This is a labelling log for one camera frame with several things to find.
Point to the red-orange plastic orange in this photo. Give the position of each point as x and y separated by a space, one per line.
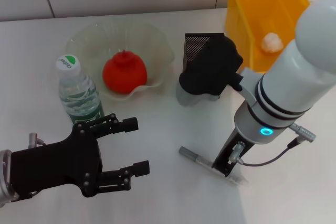
123 73

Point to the right wrist camera housing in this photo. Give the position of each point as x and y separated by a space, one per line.
212 69

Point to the grey marker pen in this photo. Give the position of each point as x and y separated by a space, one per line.
191 154

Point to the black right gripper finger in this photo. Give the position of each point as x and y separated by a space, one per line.
141 168

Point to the green glass fruit plate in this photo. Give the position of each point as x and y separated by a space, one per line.
152 51

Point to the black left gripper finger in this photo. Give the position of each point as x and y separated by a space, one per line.
130 125

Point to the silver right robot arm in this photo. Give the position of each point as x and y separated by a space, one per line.
288 77

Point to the yellow plastic bin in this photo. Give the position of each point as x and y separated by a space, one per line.
262 6

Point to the clear green-label water bottle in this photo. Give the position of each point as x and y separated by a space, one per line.
76 90

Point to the white paper ball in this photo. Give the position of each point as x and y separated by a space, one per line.
272 43

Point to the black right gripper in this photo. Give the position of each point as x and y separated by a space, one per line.
233 148

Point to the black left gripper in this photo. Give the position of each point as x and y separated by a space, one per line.
55 166

